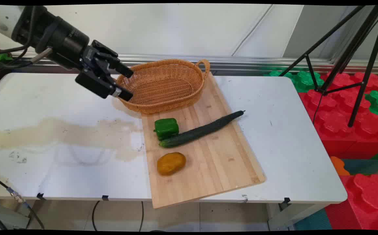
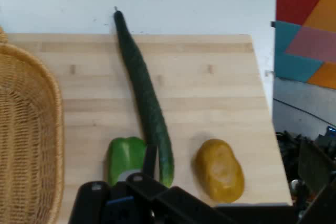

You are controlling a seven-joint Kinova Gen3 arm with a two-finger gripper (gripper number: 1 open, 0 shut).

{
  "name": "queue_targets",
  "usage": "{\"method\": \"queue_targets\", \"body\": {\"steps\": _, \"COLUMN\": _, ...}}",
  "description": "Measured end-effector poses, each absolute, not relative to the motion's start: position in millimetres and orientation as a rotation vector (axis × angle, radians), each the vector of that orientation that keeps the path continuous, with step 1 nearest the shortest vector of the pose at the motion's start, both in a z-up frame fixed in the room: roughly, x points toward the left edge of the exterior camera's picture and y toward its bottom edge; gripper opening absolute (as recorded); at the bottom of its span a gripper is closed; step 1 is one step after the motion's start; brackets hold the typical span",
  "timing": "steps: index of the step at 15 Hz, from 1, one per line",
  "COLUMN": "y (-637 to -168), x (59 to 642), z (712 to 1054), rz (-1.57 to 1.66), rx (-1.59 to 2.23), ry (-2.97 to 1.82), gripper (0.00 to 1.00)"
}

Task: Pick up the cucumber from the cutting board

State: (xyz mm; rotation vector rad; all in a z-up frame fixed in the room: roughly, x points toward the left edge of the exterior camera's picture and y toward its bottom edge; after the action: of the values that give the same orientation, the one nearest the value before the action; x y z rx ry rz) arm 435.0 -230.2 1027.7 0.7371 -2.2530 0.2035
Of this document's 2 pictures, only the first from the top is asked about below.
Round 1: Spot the teal floor mat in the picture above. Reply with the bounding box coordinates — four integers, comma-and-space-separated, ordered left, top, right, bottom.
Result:
293, 209, 333, 230

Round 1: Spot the teal foam block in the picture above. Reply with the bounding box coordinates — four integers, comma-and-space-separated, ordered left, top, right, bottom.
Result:
340, 158, 378, 176

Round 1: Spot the black tripod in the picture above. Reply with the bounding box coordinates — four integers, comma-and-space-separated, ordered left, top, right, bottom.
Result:
279, 5, 378, 128

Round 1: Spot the orange foam block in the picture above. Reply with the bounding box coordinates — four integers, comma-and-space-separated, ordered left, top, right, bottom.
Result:
330, 156, 351, 176

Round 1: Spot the green bell pepper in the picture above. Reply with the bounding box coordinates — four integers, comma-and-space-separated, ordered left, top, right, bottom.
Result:
153, 118, 179, 141

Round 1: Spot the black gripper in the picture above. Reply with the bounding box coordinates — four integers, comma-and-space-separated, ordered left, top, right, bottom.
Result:
12, 6, 134, 102

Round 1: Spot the oval wicker basket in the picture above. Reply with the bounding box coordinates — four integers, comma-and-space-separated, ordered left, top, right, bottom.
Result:
115, 59, 210, 114

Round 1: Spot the aluminium rail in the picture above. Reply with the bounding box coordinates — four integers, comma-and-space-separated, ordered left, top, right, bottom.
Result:
11, 52, 378, 75

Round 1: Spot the long dark green cucumber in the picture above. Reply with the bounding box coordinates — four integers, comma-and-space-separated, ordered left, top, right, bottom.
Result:
159, 110, 245, 148

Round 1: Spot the white table leg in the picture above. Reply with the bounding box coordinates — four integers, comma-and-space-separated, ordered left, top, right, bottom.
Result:
267, 202, 326, 230

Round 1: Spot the yellow-brown potato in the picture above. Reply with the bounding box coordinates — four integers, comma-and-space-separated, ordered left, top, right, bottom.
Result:
157, 152, 187, 176

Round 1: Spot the bamboo cutting board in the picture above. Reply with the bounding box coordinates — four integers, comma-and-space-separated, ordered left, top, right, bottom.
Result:
141, 72, 266, 209

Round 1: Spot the black cable metal connector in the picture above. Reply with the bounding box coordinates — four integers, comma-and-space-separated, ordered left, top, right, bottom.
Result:
0, 174, 45, 229

